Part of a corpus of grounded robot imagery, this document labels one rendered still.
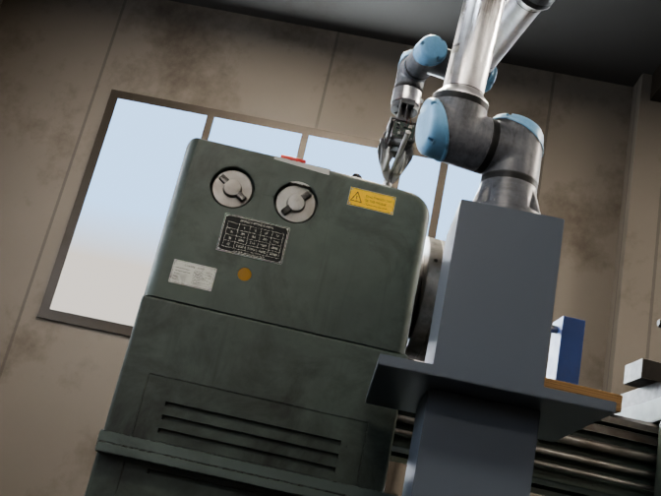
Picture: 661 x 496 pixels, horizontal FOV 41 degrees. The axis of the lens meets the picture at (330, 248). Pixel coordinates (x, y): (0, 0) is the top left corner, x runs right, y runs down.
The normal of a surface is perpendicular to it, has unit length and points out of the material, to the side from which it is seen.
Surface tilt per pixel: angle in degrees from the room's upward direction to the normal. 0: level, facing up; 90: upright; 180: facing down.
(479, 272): 90
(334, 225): 90
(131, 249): 90
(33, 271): 90
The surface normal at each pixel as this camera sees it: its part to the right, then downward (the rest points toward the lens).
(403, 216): 0.12, -0.31
